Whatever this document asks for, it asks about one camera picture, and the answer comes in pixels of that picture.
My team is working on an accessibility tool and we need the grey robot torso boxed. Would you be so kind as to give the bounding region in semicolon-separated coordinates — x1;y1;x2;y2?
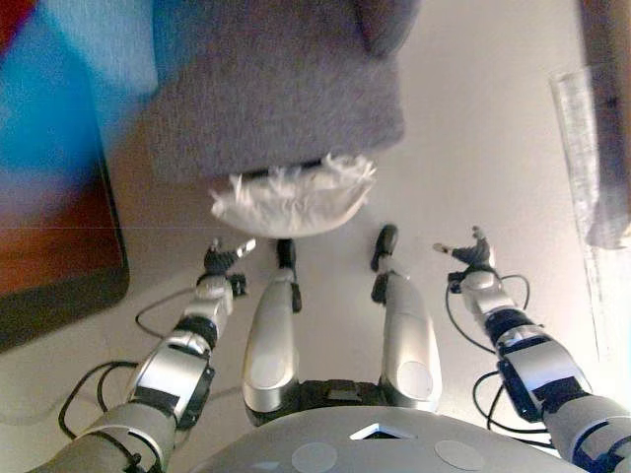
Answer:
175;377;603;473

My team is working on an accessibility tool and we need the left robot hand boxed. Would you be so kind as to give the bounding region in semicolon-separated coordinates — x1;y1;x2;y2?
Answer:
203;237;257;279

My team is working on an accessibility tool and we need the grey fabric armchair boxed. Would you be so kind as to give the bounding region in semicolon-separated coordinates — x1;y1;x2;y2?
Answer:
147;0;421;185

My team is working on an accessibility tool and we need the silver robot leg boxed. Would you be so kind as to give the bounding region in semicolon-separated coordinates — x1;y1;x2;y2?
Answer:
369;224;443;413
241;238;304;428

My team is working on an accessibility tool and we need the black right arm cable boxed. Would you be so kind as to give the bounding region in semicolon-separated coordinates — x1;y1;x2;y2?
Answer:
445;272;554;448

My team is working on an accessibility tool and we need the silver right robot leg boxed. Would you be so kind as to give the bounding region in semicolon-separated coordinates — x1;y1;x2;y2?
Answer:
369;224;443;413

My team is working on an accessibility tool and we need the white fringed cushion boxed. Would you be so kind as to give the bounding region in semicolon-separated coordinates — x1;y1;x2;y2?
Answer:
209;152;379;240

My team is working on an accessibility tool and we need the silver left robot leg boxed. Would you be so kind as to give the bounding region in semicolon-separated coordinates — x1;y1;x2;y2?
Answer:
241;238;304;428

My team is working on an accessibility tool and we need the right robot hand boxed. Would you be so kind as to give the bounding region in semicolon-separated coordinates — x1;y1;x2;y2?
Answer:
432;225;497;272

